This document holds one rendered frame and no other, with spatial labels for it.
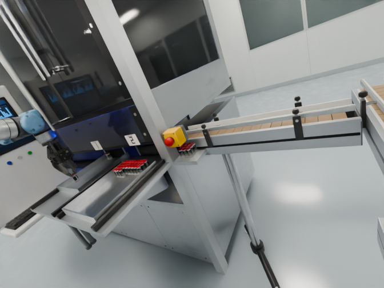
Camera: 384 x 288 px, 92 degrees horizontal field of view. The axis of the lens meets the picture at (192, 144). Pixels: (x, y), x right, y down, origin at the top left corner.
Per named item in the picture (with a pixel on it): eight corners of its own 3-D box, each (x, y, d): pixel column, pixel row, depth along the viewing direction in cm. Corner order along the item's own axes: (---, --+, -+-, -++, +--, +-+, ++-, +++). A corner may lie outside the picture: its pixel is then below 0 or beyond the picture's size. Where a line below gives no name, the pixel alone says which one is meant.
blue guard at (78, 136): (26, 158, 197) (14, 143, 191) (153, 140, 87) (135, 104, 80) (24, 158, 197) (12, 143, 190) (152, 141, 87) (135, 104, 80)
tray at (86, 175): (107, 158, 131) (104, 154, 130) (130, 156, 116) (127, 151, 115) (59, 191, 106) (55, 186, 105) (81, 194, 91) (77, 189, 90)
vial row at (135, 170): (122, 172, 97) (118, 165, 96) (146, 172, 87) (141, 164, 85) (119, 175, 96) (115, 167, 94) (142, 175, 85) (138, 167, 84)
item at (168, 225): (131, 175, 311) (103, 128, 278) (256, 177, 193) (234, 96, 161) (76, 224, 237) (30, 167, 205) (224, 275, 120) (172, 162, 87)
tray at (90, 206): (125, 167, 103) (122, 162, 102) (158, 166, 88) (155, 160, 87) (66, 215, 78) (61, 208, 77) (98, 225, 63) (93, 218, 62)
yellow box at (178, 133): (176, 140, 88) (170, 126, 86) (188, 138, 84) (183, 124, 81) (167, 148, 83) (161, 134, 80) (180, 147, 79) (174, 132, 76)
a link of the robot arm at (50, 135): (32, 137, 88) (49, 130, 94) (38, 146, 90) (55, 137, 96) (38, 135, 84) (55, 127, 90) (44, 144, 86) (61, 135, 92)
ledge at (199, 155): (188, 150, 98) (187, 146, 97) (210, 148, 91) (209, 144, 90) (175, 165, 88) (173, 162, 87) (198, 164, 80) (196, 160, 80)
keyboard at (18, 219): (67, 183, 138) (66, 180, 137) (78, 182, 131) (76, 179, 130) (5, 228, 106) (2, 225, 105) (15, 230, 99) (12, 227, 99)
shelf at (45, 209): (104, 160, 135) (103, 158, 134) (180, 156, 95) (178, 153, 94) (32, 211, 99) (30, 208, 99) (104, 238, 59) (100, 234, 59)
